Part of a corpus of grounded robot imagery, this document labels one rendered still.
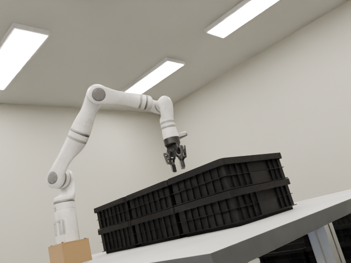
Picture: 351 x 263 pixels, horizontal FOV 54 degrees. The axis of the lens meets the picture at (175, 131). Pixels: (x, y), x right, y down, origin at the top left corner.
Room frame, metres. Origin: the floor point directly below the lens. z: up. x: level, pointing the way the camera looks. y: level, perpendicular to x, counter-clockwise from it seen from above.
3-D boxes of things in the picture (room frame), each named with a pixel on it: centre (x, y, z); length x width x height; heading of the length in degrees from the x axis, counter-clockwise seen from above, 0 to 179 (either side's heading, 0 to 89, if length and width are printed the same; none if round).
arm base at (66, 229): (1.56, 0.57, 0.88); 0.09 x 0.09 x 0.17; 51
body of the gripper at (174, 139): (1.60, 0.03, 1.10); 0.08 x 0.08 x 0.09
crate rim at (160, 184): (1.62, 0.05, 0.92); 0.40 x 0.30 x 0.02; 135
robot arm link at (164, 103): (1.59, 0.02, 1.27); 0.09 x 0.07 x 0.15; 26
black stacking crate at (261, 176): (1.41, -0.16, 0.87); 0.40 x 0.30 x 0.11; 135
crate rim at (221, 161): (1.41, -0.16, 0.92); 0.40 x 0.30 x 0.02; 135
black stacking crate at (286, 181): (1.41, -0.16, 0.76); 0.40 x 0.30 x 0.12; 135
